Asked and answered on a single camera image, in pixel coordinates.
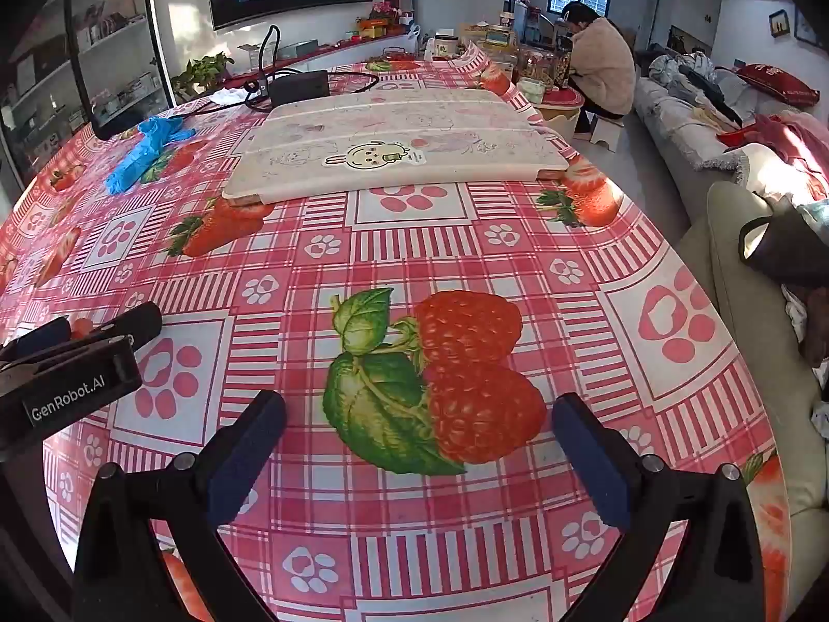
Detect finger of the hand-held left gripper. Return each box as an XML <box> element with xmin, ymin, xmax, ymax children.
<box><xmin>0</xmin><ymin>315</ymin><xmax>72</xmax><ymax>364</ymax></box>
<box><xmin>68</xmin><ymin>301</ymin><xmax>164</xmax><ymax>354</ymax></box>

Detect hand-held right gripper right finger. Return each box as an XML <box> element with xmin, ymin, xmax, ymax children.
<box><xmin>552</xmin><ymin>392</ymin><xmax>766</xmax><ymax>622</ymax></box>

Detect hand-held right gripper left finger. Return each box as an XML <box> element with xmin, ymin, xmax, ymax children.
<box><xmin>73</xmin><ymin>390</ymin><xmax>289</xmax><ymax>622</ymax></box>

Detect crumpled blue disposable gloves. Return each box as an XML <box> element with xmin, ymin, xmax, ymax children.
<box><xmin>104</xmin><ymin>117</ymin><xmax>196</xmax><ymax>195</ymax></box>

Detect beige sofa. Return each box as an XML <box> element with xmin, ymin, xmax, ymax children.
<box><xmin>674</xmin><ymin>181</ymin><xmax>829</xmax><ymax>519</ymax></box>

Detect green potted plant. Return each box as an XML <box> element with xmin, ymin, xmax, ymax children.
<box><xmin>170</xmin><ymin>52</ymin><xmax>235</xmax><ymax>101</ymax></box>

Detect strawberry print checked tablecloth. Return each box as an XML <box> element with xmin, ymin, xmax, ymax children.
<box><xmin>0</xmin><ymin>39</ymin><xmax>794</xmax><ymax>622</ymax></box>

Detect glass display cabinet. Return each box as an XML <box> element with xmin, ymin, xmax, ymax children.
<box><xmin>0</xmin><ymin>0</ymin><xmax>173</xmax><ymax>163</ymax></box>

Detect black bag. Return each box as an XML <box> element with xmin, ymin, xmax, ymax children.
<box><xmin>738</xmin><ymin>207</ymin><xmax>829</xmax><ymax>286</ymax></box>

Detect black power box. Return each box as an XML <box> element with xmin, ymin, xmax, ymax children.
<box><xmin>268</xmin><ymin>70</ymin><xmax>330</xmax><ymax>105</ymax></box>

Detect white cartoon folding board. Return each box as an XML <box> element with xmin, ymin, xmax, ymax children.
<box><xmin>222</xmin><ymin>89</ymin><xmax>577</xmax><ymax>203</ymax></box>

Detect grey sofa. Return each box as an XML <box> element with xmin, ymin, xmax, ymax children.
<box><xmin>631</xmin><ymin>45</ymin><xmax>829</xmax><ymax>208</ymax></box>

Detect white stool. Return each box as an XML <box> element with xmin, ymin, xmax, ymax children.
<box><xmin>586</xmin><ymin>113</ymin><xmax>626</xmax><ymax>151</ymax></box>

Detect white red-topped media console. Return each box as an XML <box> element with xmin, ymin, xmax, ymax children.
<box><xmin>239</xmin><ymin>29</ymin><xmax>422</xmax><ymax>72</ymax></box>

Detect red blanket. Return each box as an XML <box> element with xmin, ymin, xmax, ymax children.
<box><xmin>719</xmin><ymin>110</ymin><xmax>829</xmax><ymax>169</ymax></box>

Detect glass jar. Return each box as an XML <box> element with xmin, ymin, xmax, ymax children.
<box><xmin>518</xmin><ymin>48</ymin><xmax>558</xmax><ymax>87</ymax></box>

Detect pile of clothes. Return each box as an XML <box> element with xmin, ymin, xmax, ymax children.
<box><xmin>648</xmin><ymin>48</ymin><xmax>759</xmax><ymax>131</ymax></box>

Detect red cushion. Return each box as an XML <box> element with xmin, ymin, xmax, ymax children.
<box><xmin>735</xmin><ymin>63</ymin><xmax>820</xmax><ymax>105</ymax></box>

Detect black power adapter with cables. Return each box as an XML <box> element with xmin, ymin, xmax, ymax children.
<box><xmin>242</xmin><ymin>24</ymin><xmax>380</xmax><ymax>111</ymax></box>

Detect light picture frame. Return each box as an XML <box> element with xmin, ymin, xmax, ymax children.
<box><xmin>795</xmin><ymin>9</ymin><xmax>823</xmax><ymax>46</ymax></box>

